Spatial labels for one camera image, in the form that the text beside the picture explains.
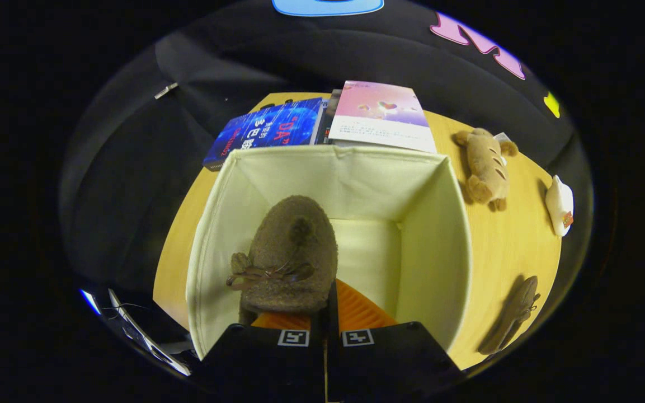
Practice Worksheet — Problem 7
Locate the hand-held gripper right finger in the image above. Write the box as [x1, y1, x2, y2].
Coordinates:
[328, 279, 463, 403]

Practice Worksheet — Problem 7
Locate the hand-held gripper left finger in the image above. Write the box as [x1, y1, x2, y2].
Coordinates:
[191, 311, 328, 403]

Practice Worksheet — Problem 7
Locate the brown fuzzy shoe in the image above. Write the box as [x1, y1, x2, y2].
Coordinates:
[478, 275, 541, 356]
[226, 195, 339, 326]

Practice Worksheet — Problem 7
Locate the green fabric storage box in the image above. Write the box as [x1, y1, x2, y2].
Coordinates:
[186, 146, 473, 360]

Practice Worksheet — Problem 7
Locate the tan bread plush toy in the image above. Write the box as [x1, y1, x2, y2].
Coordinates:
[455, 128, 519, 212]

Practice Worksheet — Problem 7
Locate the white plush toy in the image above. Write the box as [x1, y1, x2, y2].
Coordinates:
[545, 175, 575, 237]

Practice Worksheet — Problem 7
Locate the blue book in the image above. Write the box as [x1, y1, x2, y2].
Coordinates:
[203, 98, 323, 172]

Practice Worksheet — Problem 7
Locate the black backdrop cloth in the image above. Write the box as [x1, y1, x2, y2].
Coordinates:
[59, 0, 594, 314]

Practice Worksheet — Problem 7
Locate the pink book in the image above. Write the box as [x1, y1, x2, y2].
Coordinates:
[328, 81, 438, 154]

